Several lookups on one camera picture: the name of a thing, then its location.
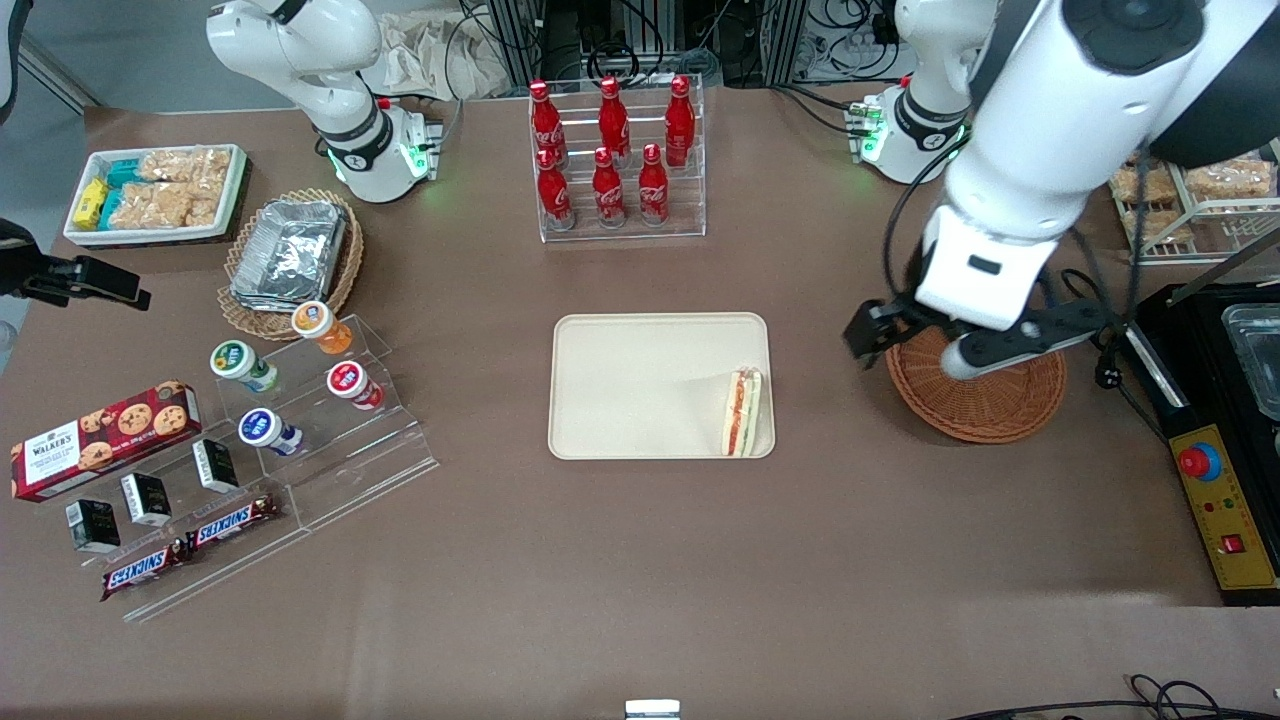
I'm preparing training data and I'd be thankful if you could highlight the red Walkers cookie box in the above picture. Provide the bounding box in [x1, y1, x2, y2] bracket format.
[10, 380, 203, 503]

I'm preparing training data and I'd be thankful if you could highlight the round brown wicker basket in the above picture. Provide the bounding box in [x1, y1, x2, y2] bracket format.
[885, 322, 1068, 445]

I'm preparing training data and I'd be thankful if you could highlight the clear acrylic tiered stand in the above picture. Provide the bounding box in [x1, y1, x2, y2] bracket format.
[213, 314, 441, 532]
[30, 430, 311, 624]

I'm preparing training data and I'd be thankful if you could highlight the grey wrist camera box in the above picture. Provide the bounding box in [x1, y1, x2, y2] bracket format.
[942, 335, 1016, 382]

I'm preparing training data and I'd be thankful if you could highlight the crumpled beige paper bag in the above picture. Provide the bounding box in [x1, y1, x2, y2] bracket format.
[374, 9, 512, 102]

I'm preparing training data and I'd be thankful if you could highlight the triangular sandwich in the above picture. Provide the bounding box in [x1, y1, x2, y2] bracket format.
[721, 366, 765, 459]

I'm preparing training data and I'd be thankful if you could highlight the black cable on table edge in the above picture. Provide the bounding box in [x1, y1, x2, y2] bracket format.
[948, 674, 1280, 720]

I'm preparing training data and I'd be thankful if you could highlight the light oval wicker basket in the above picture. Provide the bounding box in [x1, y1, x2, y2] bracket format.
[217, 188, 365, 342]

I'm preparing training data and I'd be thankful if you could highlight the small black box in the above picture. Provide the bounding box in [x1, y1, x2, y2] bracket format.
[119, 472, 174, 529]
[191, 438, 242, 495]
[65, 498, 122, 555]

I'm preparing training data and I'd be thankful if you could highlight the red lid cup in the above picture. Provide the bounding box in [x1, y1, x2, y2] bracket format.
[326, 361, 386, 412]

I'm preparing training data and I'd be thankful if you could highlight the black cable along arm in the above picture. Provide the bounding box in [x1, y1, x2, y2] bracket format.
[882, 135, 1153, 333]

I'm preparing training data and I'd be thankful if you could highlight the bagged brown snack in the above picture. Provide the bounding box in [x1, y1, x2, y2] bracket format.
[1138, 209, 1197, 248]
[1183, 156, 1277, 202]

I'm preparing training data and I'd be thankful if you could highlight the black cable to arm base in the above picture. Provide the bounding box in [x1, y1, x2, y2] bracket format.
[772, 84, 873, 138]

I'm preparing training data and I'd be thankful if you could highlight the white wire rack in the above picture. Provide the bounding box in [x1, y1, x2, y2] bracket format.
[1108, 140, 1280, 267]

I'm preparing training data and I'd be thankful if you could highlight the orange lid cup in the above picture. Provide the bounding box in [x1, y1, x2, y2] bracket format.
[291, 301, 354, 357]

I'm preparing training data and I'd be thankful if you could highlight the aluminium profile post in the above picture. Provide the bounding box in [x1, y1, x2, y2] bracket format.
[484, 0, 547, 87]
[764, 0, 810, 87]

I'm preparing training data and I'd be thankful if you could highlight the white rectangular snack bin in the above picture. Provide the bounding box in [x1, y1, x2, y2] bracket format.
[63, 144, 249, 248]

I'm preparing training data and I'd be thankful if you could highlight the stack of foil trays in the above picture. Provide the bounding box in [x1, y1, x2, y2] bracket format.
[229, 199, 349, 312]

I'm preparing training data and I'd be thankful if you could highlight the yellow snack pack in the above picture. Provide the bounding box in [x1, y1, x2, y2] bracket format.
[74, 177, 110, 230]

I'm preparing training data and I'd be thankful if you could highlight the clear bag of rice crackers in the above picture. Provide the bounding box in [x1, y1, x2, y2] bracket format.
[110, 180, 223, 230]
[140, 147, 233, 187]

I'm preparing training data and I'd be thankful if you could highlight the blue lid cup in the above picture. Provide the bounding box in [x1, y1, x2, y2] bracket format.
[237, 408, 304, 458]

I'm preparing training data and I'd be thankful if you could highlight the pale plastic serving tray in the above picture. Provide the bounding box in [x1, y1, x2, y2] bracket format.
[548, 312, 777, 461]

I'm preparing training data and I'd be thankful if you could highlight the black power cable with plug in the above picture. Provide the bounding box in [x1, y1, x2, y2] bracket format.
[1095, 330, 1171, 441]

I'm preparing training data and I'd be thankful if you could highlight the clear acrylic bottle rack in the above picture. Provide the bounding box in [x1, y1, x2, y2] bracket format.
[527, 74, 709, 245]

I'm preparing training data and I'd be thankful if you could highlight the grey metal rod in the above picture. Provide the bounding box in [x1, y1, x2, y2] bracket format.
[1165, 230, 1280, 307]

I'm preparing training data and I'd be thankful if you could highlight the clear plastic container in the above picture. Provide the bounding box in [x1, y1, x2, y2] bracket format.
[1219, 303, 1280, 422]

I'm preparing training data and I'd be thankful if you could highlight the green lid cup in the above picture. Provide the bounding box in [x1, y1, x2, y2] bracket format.
[209, 340, 280, 394]

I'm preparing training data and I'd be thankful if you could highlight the Snickers bar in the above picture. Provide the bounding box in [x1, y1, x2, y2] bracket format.
[185, 493, 282, 554]
[99, 540, 192, 603]

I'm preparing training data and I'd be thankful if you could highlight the black sealing machine yellow panel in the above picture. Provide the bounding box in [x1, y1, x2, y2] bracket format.
[1125, 280, 1280, 608]

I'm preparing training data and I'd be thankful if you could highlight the red Coca-Cola bottle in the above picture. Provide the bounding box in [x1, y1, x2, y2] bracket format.
[591, 147, 628, 230]
[637, 143, 671, 228]
[664, 75, 697, 169]
[529, 80, 570, 167]
[536, 148, 577, 233]
[597, 76, 632, 167]

